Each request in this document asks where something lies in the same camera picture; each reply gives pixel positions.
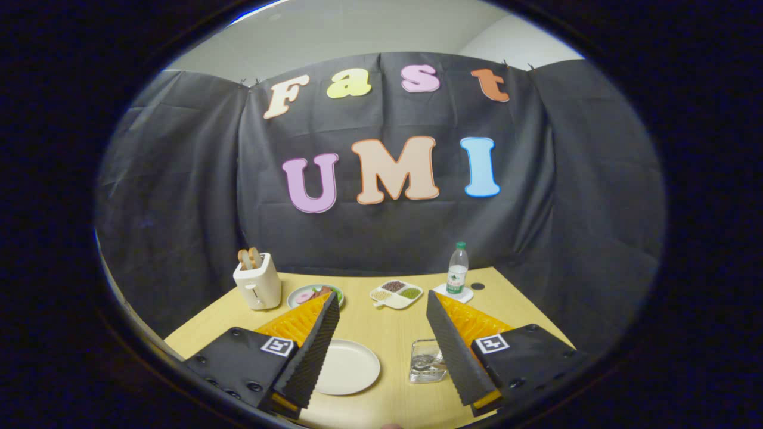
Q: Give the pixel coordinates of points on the toasted bread slice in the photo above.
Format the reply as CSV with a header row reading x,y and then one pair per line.
x,y
244,260
255,258

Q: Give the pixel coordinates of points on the pale green food plate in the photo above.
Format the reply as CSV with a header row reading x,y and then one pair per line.
x,y
295,301

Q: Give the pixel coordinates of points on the brown meat piece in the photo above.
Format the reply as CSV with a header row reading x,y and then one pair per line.
x,y
322,292

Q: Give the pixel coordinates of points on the white square coaster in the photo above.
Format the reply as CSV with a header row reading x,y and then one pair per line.
x,y
441,293

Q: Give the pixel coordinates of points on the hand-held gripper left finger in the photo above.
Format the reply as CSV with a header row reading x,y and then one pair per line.
x,y
313,357

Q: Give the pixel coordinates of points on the white divided bean dish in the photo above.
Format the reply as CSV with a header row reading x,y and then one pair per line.
x,y
396,295

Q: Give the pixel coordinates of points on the large white plate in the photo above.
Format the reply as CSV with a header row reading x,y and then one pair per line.
x,y
349,369

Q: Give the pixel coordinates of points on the pink sausage slice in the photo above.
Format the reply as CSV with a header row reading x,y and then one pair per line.
x,y
304,297

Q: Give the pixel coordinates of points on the white toaster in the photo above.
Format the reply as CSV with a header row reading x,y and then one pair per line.
x,y
259,289

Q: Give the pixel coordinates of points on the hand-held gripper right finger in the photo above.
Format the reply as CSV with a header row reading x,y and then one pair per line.
x,y
456,357

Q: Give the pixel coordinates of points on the clear water bottle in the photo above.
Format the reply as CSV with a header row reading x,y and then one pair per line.
x,y
457,277

